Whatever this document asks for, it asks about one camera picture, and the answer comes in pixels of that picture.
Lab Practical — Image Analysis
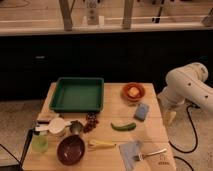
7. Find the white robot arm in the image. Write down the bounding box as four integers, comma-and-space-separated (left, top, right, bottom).
157, 62, 213, 126

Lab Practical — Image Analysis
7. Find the green plastic tray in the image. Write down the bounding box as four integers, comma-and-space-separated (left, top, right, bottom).
49, 77, 104, 113

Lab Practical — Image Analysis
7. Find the blue sponge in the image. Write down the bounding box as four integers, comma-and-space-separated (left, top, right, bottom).
134, 103, 149, 121

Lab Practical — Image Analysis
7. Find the orange bowl with food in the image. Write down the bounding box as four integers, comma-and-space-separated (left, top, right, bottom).
121, 82, 145, 102

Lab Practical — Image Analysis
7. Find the blue cloth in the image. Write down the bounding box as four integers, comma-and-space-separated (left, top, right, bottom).
119, 140, 142, 171

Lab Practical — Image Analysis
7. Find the red grape bunch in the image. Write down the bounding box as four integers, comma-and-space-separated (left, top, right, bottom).
83, 113, 99, 133

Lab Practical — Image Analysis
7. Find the small metal cup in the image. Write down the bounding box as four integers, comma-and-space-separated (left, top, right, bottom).
70, 120, 83, 135

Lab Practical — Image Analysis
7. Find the dark maroon bowl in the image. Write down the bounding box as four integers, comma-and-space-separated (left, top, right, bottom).
57, 135, 85, 166

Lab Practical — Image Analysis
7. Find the white measuring cup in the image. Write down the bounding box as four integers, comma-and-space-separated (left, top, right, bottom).
35, 118, 71, 135

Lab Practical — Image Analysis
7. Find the green plastic cup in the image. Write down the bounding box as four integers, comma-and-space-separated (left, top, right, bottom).
32, 134, 48, 153

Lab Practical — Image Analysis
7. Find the black power cable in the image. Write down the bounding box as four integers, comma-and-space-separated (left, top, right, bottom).
168, 104, 199, 171

